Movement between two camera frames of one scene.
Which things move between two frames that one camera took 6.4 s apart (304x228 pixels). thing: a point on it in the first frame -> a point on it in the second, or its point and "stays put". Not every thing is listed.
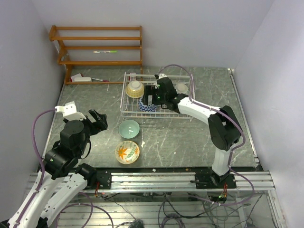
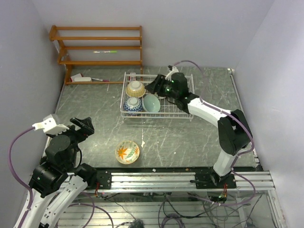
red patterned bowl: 147,108 -> 133,104
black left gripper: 98,125 -> 86,126
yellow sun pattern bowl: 135,89 stays put
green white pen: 105,52 stays put
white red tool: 72,78 stays put
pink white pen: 99,79 stays put
